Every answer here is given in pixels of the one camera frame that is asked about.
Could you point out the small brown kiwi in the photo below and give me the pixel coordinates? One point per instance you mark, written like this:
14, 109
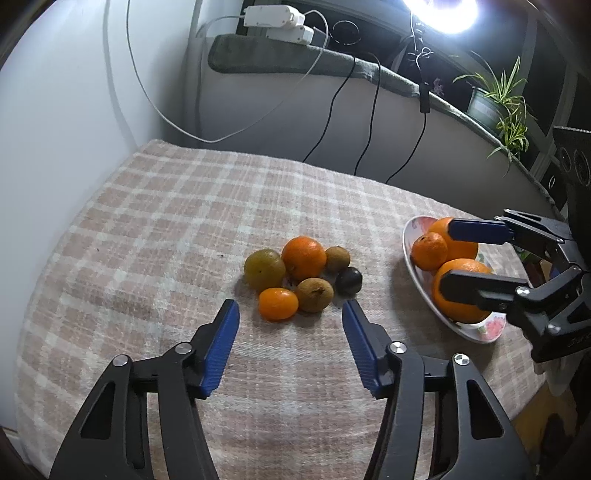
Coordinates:
337, 259

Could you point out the dark purple plum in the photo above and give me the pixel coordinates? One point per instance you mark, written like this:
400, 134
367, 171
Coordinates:
348, 280

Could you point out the grey windowsill mat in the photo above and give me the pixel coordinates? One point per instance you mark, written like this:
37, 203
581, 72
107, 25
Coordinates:
258, 57

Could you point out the small orange kumquat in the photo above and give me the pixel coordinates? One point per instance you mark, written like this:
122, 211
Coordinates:
278, 303

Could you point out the black inline controller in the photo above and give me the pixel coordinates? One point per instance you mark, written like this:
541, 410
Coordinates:
423, 98

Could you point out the small figurine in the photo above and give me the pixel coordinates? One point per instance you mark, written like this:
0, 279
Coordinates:
437, 86

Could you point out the floral white plate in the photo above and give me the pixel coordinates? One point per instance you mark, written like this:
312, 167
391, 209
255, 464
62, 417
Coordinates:
489, 328

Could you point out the greenish round fruit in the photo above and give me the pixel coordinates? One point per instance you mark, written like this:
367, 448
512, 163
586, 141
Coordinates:
264, 268

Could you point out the plaid tablecloth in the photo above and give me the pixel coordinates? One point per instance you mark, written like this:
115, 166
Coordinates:
161, 230

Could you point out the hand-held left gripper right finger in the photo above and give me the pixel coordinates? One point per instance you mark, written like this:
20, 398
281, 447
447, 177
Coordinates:
362, 346

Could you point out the large orange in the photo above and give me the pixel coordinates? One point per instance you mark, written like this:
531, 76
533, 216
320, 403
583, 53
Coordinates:
461, 251
455, 314

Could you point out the white power adapter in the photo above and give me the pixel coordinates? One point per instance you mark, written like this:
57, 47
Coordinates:
288, 33

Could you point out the tangerine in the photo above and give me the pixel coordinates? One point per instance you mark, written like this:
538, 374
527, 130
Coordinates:
304, 257
428, 251

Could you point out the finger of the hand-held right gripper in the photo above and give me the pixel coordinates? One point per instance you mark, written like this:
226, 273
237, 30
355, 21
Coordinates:
475, 230
475, 288

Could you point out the white power strip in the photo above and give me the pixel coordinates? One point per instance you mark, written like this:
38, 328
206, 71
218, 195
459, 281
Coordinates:
274, 14

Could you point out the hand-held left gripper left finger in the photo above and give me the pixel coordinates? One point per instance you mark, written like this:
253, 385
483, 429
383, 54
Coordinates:
221, 346

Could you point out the potted spider plant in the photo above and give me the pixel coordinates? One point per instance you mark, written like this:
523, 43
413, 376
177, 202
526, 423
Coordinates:
480, 108

